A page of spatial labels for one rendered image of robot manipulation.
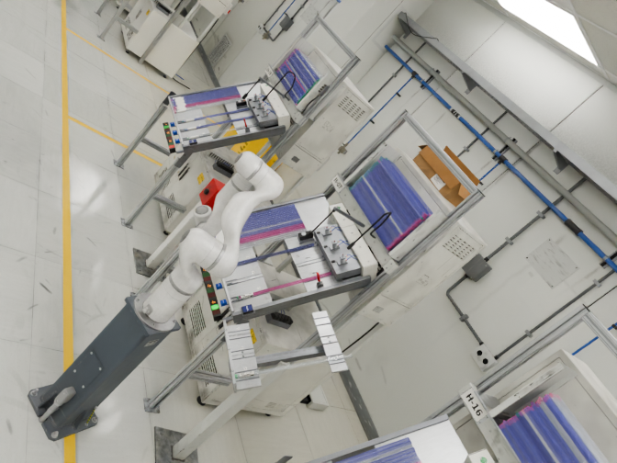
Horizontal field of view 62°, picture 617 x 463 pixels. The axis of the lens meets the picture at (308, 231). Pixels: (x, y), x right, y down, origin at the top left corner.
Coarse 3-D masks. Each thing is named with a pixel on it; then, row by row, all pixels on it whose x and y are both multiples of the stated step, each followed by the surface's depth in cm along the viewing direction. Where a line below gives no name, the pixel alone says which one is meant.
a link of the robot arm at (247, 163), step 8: (248, 152) 205; (240, 160) 203; (248, 160) 202; (256, 160) 204; (240, 168) 203; (248, 168) 203; (256, 168) 204; (240, 176) 223; (248, 176) 205; (240, 184) 224; (248, 184) 224
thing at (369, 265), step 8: (344, 208) 285; (336, 216) 280; (344, 224) 276; (352, 224) 275; (344, 232) 271; (352, 232) 271; (352, 240) 267; (360, 240) 267; (352, 248) 264; (360, 248) 263; (368, 248) 263; (360, 256) 259; (368, 256) 259; (360, 264) 257; (368, 264) 255; (376, 264) 255; (368, 272) 258; (376, 272) 260
